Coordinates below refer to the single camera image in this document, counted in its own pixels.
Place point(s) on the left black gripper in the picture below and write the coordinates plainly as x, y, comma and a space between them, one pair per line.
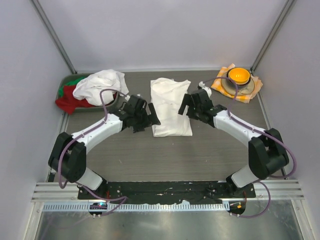
149, 119

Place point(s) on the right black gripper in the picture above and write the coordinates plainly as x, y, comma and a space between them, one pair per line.
188, 100

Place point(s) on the white t-shirt with robot print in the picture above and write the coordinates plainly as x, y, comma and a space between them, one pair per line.
167, 96

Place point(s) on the yellow checkered cloth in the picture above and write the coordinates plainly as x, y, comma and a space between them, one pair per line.
216, 85

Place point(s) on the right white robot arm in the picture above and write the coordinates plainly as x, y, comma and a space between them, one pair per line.
266, 151

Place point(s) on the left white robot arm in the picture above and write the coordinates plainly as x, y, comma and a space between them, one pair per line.
69, 154

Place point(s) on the beige ceramic plate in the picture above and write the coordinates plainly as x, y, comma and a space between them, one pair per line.
245, 89

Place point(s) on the orange bowl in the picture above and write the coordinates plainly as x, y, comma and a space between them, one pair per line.
238, 75

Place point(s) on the dark ceramic bowl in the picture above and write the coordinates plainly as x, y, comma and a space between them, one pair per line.
236, 82

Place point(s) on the red t-shirt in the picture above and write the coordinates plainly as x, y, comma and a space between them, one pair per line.
73, 98

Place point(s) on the green t-shirt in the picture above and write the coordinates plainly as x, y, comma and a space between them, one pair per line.
70, 83

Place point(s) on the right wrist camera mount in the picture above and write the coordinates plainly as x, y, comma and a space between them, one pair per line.
202, 86

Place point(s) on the white slotted cable duct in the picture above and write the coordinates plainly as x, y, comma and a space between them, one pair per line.
95, 207

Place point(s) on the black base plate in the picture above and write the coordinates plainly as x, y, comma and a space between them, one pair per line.
166, 192

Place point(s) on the aluminium rail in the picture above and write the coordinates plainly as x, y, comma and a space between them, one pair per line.
280, 189

